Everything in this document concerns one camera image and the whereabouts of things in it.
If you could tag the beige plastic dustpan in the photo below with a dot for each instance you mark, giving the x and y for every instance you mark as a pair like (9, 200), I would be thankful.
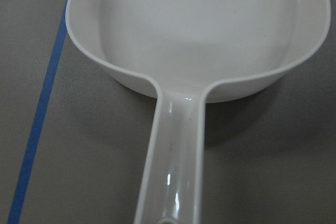
(187, 53)

